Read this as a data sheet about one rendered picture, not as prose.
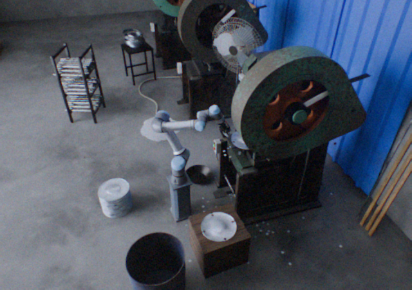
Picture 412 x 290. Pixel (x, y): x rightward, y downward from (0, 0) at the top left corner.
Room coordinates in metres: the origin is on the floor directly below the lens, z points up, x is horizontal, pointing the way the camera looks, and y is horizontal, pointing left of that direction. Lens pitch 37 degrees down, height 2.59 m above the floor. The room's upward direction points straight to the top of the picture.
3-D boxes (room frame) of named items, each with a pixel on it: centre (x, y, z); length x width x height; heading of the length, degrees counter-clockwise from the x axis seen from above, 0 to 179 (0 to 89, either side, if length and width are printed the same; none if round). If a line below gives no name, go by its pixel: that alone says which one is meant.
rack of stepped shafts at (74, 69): (3.93, 1.68, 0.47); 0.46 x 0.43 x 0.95; 87
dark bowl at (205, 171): (2.64, 0.10, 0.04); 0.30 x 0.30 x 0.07
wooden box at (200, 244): (1.73, -0.09, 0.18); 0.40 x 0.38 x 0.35; 112
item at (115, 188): (2.25, 0.91, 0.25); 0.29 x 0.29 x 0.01
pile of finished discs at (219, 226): (1.73, -0.09, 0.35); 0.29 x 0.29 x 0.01
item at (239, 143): (2.34, -0.35, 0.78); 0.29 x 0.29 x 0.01
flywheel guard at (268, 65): (2.09, -0.67, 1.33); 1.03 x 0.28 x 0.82; 107
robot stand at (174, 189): (2.17, 0.26, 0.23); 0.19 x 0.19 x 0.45; 24
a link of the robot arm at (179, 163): (2.17, 0.26, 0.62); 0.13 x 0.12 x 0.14; 168
